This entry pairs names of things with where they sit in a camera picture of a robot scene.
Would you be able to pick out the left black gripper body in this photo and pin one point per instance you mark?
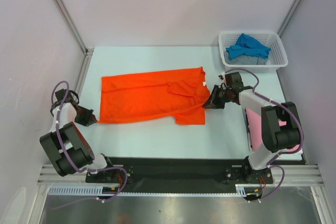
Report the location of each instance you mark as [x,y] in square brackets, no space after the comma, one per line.
[83,116]

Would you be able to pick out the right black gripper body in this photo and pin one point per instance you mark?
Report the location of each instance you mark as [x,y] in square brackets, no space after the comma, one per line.
[224,95]

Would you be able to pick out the orange t shirt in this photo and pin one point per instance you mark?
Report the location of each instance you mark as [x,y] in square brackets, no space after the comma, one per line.
[148,96]

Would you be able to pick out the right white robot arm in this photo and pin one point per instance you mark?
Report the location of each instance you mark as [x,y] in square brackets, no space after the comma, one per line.
[281,130]

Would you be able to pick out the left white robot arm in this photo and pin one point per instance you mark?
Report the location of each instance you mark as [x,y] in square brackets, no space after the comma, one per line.
[65,146]

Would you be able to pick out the pink folded t shirt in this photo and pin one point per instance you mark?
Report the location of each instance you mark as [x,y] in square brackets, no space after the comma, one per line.
[254,125]

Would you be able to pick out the grey t shirt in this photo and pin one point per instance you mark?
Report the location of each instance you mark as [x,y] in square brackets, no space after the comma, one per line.
[245,60]

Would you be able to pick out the blue t shirt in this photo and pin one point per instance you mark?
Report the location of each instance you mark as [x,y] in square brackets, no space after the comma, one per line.
[247,45]

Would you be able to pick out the white plastic basket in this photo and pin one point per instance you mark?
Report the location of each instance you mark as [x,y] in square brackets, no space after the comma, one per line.
[277,57]

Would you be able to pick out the left corner aluminium post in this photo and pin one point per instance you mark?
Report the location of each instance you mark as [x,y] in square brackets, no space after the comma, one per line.
[60,5]

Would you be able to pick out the corner aluminium post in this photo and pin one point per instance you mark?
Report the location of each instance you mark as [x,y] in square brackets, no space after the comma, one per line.
[60,5]
[289,16]

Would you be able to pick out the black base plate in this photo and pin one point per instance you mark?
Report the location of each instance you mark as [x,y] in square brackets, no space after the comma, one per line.
[174,175]

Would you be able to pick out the right corner aluminium post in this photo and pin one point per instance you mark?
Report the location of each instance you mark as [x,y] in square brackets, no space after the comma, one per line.
[289,16]

